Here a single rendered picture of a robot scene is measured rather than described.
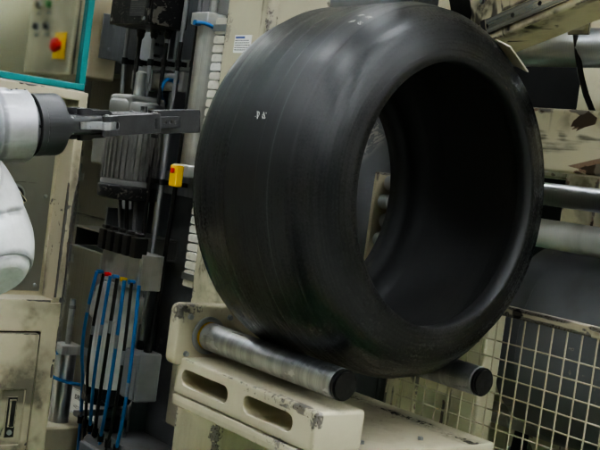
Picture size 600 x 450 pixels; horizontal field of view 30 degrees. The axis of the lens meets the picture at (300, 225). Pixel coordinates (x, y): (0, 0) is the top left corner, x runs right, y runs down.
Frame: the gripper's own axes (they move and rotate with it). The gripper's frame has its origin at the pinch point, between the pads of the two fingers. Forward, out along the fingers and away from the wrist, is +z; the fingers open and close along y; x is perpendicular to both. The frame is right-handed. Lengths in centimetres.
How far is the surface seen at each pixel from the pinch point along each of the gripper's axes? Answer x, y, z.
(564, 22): -15, 1, 78
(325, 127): 0.4, -11.5, 16.0
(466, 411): 60, 21, 80
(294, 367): 35.0, -3.7, 17.6
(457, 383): 41, -9, 45
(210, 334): 34.8, 18.3, 17.8
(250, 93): -3.5, 2.9, 14.1
